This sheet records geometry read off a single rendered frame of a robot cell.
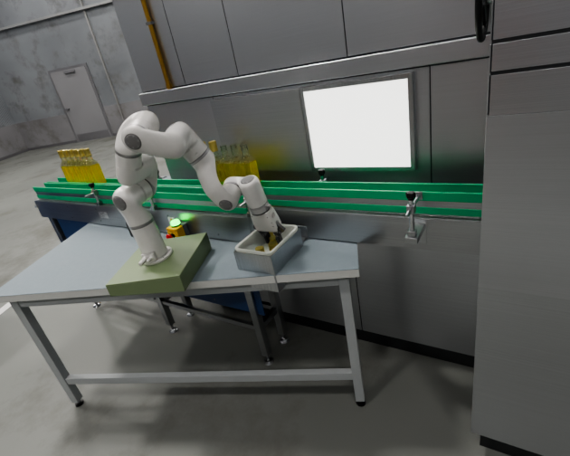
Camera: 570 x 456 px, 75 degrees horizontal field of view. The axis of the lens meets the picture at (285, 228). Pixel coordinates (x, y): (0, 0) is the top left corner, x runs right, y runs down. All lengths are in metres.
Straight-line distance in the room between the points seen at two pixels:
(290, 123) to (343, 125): 0.23
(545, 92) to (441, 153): 0.52
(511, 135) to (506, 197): 0.16
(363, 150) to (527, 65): 0.68
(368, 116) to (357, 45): 0.24
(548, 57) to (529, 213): 0.36
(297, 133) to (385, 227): 0.54
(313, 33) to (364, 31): 0.19
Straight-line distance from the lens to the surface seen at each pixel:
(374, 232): 1.40
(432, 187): 1.38
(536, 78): 1.01
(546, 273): 1.19
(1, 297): 2.02
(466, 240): 1.34
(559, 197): 1.09
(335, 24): 1.49
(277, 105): 1.61
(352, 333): 1.54
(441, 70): 1.40
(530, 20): 1.00
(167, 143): 1.21
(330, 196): 1.43
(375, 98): 1.44
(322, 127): 1.54
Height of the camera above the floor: 1.47
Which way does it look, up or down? 25 degrees down
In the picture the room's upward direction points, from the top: 12 degrees counter-clockwise
